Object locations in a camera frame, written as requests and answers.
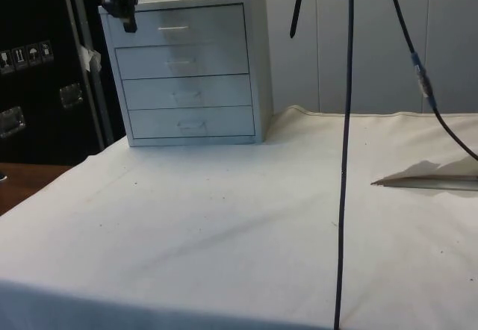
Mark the black cabinet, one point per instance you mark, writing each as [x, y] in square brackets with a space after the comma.
[33, 20]

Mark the white chest of drawers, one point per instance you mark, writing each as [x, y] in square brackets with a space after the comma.
[194, 95]

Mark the pale locker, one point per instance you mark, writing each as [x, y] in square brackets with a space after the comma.
[289, 72]

